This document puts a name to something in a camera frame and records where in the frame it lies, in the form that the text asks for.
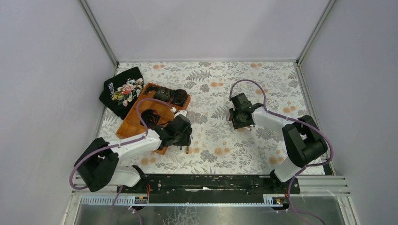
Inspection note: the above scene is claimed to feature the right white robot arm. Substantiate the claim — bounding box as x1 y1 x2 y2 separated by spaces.
229 93 328 183

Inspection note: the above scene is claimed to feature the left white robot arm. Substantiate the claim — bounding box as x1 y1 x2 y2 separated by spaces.
71 114 191 192

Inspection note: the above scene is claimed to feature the rolled tie black orange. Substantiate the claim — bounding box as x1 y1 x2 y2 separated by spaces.
141 109 160 128

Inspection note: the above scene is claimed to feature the orange wooden divided tray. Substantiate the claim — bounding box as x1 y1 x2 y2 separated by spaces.
115 82 191 139

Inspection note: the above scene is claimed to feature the rolled dark tie back right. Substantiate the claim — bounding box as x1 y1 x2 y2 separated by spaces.
170 89 188 106

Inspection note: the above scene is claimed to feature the rolled dark tie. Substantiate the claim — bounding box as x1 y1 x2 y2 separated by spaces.
170 89 188 106
144 86 173 102

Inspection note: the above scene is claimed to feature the rolled dark tie back left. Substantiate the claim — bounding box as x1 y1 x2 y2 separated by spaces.
144 86 173 102

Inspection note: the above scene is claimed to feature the floral table mat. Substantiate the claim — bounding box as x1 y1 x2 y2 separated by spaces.
118 62 307 174

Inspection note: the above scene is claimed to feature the black floral embroidered cloth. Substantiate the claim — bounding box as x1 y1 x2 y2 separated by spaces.
99 67 144 120

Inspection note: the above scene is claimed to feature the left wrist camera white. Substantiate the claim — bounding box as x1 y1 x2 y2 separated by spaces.
170 107 187 118

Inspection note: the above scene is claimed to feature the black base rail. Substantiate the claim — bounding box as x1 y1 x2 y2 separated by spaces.
117 174 300 204

